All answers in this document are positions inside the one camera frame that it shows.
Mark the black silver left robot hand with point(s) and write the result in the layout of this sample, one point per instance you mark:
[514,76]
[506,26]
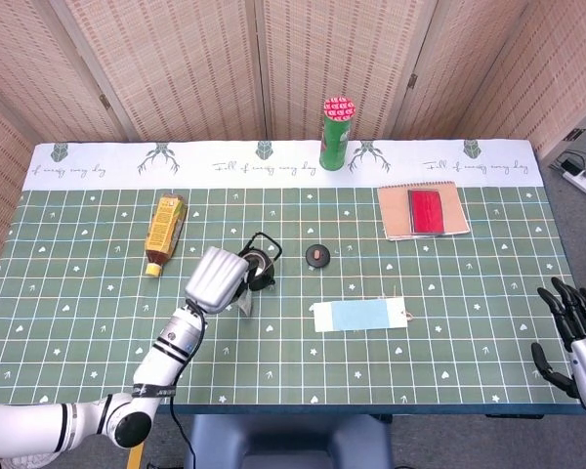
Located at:
[215,281]

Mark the black cast iron teapot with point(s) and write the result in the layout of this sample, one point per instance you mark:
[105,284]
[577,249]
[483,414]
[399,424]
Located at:
[266,278]

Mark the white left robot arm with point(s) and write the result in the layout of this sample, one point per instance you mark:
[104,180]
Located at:
[161,361]

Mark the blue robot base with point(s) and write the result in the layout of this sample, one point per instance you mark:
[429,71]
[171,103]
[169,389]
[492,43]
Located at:
[288,439]

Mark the yellow label tea bottle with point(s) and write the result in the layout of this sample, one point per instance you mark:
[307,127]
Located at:
[165,229]

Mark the black teapot lid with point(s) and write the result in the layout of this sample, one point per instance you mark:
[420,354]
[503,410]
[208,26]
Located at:
[318,256]

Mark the green grid tablecloth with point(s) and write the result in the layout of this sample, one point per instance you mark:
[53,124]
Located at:
[78,293]

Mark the white blue paper tag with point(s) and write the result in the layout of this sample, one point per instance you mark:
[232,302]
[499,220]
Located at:
[356,315]

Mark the green chips can red lid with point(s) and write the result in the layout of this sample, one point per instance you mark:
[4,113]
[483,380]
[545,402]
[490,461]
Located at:
[334,146]

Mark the kraft spiral notebook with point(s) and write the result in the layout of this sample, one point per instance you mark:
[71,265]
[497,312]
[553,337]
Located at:
[393,215]

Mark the bamboo folding screen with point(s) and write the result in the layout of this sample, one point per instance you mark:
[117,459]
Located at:
[185,63]

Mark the red pack in clear wrap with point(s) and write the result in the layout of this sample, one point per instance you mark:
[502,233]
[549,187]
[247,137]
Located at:
[426,211]

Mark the white sneaker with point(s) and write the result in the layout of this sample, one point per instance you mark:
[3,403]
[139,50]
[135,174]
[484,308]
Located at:
[24,463]

